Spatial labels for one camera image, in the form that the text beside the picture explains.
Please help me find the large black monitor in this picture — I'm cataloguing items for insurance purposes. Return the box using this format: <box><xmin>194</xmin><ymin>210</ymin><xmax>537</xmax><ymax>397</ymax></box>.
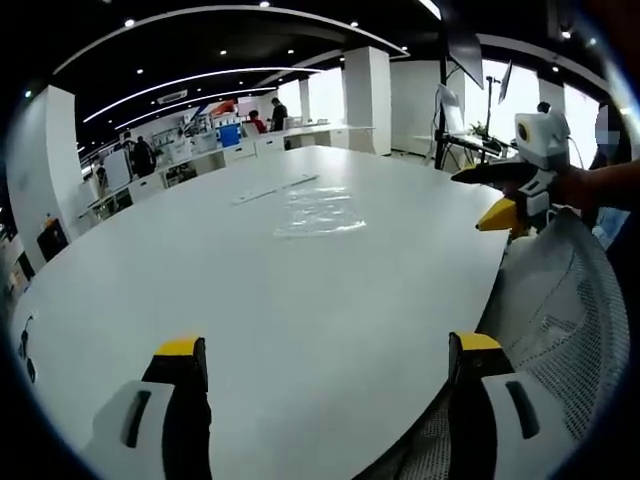
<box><xmin>443</xmin><ymin>27</ymin><xmax>486</xmax><ymax>91</ymax></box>

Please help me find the black monitor stand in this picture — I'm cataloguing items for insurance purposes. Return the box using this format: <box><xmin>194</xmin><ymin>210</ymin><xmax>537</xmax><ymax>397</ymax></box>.
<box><xmin>432</xmin><ymin>47</ymin><xmax>501</xmax><ymax>171</ymax></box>

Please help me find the silver laptop on stand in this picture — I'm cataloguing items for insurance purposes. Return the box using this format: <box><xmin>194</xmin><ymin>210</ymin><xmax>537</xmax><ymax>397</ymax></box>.
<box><xmin>434</xmin><ymin>83</ymin><xmax>469</xmax><ymax>137</ymax></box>

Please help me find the small tilted black monitor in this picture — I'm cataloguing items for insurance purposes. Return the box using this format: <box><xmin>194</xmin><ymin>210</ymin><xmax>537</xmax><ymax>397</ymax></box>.
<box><xmin>496</xmin><ymin>59</ymin><xmax>514</xmax><ymax>106</ymax></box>

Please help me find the black cable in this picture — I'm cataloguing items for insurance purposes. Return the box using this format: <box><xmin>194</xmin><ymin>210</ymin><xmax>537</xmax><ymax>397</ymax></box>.
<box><xmin>17</xmin><ymin>309</ymin><xmax>40</xmax><ymax>385</ymax></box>

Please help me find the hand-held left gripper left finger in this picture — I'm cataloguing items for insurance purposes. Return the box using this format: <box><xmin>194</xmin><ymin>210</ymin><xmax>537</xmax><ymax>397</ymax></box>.
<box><xmin>82</xmin><ymin>337</ymin><xmax>214</xmax><ymax>480</ymax></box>

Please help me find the white background counter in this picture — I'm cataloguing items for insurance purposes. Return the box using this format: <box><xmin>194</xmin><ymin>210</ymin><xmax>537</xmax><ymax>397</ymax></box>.
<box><xmin>252</xmin><ymin>123</ymin><xmax>377</xmax><ymax>154</ymax></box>

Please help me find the clear food packaging bag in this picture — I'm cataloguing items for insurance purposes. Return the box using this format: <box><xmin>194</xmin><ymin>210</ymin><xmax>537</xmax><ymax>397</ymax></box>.
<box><xmin>273</xmin><ymin>185</ymin><xmax>369</xmax><ymax>239</ymax></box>

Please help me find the blue cloth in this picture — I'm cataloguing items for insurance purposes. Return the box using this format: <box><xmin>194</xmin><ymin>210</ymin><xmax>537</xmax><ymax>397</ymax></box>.
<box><xmin>593</xmin><ymin>206</ymin><xmax>630</xmax><ymax>250</ymax></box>

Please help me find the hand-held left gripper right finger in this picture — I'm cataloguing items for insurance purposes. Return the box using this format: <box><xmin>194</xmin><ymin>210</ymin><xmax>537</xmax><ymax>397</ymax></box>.
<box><xmin>447</xmin><ymin>330</ymin><xmax>559</xmax><ymax>480</ymax></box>

